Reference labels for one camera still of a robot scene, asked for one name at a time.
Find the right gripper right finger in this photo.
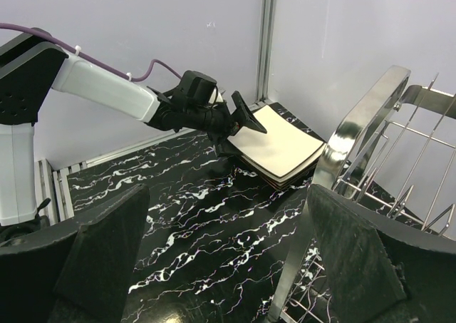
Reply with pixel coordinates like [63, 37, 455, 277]
[306, 184, 455, 322]

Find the white square plate black rim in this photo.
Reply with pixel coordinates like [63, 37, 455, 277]
[236, 156, 319, 190]

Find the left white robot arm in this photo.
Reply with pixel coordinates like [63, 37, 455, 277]
[1, 23, 266, 227]

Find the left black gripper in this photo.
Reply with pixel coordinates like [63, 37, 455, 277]
[177, 70, 267, 156]

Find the steel wire dish rack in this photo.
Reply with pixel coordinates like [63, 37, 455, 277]
[266, 66, 455, 322]

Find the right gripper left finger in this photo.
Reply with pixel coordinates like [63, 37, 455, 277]
[1, 185, 149, 322]

